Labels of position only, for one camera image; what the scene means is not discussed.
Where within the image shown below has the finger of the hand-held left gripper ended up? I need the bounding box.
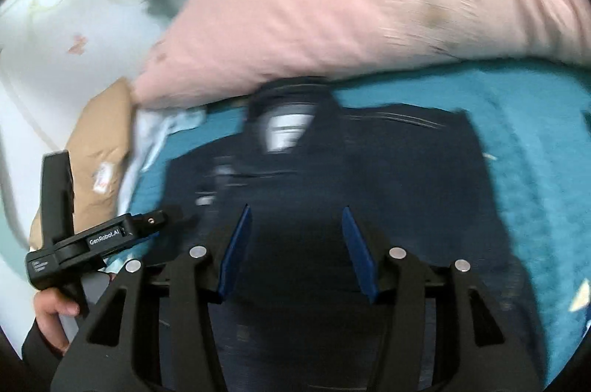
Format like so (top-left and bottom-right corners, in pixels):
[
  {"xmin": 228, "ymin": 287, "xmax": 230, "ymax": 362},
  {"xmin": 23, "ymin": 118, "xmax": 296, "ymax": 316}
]
[{"xmin": 126, "ymin": 209, "xmax": 171, "ymax": 241}]

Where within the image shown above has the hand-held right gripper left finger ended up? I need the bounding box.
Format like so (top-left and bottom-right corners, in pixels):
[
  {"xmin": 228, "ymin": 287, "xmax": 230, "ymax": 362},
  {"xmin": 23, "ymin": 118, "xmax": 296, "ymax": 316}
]
[{"xmin": 50, "ymin": 204, "xmax": 253, "ymax": 392}]

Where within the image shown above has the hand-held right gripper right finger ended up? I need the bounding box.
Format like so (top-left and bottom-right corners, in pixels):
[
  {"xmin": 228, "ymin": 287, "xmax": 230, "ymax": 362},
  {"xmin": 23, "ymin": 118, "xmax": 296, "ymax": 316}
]
[{"xmin": 341, "ymin": 206, "xmax": 542, "ymax": 392}]

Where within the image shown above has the navy puffer jacket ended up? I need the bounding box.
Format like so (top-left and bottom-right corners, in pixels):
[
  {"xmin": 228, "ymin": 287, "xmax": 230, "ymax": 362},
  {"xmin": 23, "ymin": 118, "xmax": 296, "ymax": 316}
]
[{"xmin": 152, "ymin": 77, "xmax": 550, "ymax": 392}]

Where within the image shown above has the person's left forearm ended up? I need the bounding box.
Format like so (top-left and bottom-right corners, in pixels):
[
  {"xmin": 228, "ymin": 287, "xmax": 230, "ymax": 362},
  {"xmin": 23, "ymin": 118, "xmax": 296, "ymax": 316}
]
[{"xmin": 21, "ymin": 320, "xmax": 70, "ymax": 379}]

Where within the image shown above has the person's left hand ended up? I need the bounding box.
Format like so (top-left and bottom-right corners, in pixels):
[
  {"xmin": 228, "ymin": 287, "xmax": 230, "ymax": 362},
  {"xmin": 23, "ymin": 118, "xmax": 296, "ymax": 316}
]
[{"xmin": 34, "ymin": 285, "xmax": 81, "ymax": 357}]

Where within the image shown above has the light blue cloth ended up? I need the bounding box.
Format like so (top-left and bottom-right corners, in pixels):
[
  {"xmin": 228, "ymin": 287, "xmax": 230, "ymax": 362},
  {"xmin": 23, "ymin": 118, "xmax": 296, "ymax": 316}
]
[{"xmin": 104, "ymin": 106, "xmax": 206, "ymax": 273}]

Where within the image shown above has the tan pillow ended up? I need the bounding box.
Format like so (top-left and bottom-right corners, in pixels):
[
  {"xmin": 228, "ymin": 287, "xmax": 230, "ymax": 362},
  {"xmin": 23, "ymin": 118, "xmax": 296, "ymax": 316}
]
[{"xmin": 28, "ymin": 78, "xmax": 136, "ymax": 249}]

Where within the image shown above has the teal printed blanket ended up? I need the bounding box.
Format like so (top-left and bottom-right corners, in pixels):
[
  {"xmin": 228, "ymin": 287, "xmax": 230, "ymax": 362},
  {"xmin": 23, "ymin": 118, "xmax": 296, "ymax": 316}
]
[{"xmin": 122, "ymin": 58, "xmax": 591, "ymax": 390}]

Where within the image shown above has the pink pillow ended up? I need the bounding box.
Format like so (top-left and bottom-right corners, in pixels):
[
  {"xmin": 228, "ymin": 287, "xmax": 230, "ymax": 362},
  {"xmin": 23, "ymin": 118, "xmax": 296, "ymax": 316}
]
[{"xmin": 131, "ymin": 0, "xmax": 591, "ymax": 111}]

